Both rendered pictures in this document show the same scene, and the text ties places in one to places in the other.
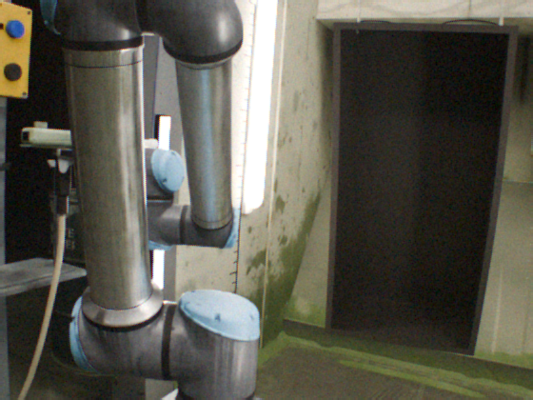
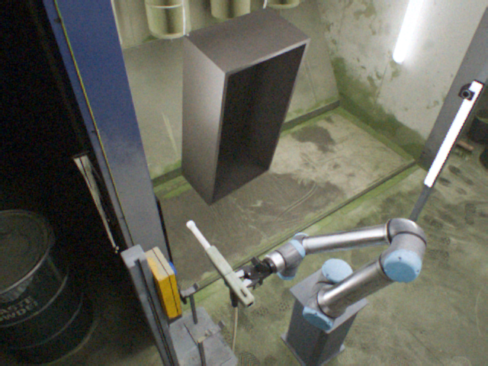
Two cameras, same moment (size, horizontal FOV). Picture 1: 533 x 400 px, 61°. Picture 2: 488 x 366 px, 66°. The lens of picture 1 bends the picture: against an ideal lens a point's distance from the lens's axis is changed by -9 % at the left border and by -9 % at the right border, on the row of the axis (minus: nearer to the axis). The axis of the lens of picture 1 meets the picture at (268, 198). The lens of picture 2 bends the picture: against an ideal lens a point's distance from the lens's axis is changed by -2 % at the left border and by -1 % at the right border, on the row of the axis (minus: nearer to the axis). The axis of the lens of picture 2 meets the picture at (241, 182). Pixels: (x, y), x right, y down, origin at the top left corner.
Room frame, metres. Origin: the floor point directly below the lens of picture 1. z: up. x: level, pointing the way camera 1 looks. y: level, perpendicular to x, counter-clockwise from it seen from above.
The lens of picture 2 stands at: (0.77, 1.21, 2.54)
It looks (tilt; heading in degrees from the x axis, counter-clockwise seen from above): 45 degrees down; 300
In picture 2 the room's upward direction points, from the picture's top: 1 degrees clockwise
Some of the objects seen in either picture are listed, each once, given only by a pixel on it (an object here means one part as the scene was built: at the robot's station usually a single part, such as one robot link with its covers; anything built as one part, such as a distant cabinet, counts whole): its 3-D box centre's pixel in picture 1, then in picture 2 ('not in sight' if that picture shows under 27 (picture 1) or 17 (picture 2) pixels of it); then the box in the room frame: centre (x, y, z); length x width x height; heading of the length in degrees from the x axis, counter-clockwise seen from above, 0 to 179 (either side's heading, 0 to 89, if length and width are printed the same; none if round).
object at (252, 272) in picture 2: not in sight; (258, 272); (1.13, 0.41, 1.12); 0.12 x 0.08 x 0.09; 65
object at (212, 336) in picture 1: (213, 342); (334, 279); (0.85, 0.08, 0.83); 0.17 x 0.15 x 0.18; 91
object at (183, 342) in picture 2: (21, 275); (198, 346); (1.27, 0.70, 0.78); 0.31 x 0.23 x 0.01; 154
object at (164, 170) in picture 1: (153, 170); (289, 253); (1.06, 0.26, 1.13); 0.12 x 0.09 x 0.10; 65
